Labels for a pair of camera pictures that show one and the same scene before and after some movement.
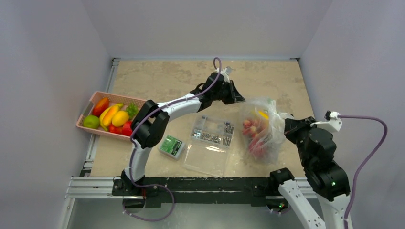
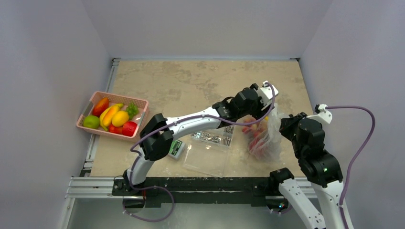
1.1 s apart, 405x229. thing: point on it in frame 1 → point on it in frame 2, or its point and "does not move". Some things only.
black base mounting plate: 198,191 does not move
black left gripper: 234,96 → 259,113
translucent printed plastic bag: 263,130 does not move
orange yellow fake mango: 108,116 does not move
